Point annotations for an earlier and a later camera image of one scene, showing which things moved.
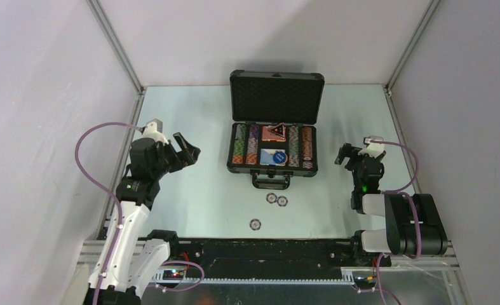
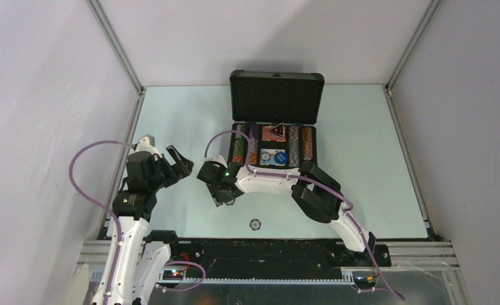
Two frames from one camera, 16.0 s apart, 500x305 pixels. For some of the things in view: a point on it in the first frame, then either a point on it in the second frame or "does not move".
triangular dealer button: [280, 129] does not move
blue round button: [280, 157] does not move
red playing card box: [269, 136] does not move
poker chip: [271, 197] -> [265, 156]
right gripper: [346, 150] -> [219, 199]
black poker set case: [274, 116] does not move
